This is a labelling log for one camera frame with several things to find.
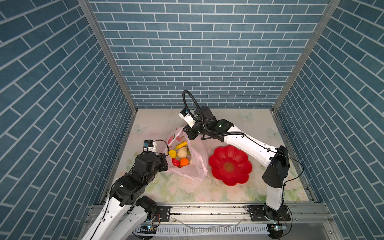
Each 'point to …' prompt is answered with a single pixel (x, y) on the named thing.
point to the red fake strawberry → (176, 162)
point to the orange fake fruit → (183, 162)
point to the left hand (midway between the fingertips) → (167, 155)
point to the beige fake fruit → (182, 152)
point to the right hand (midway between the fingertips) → (182, 126)
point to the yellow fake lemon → (172, 153)
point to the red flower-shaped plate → (230, 165)
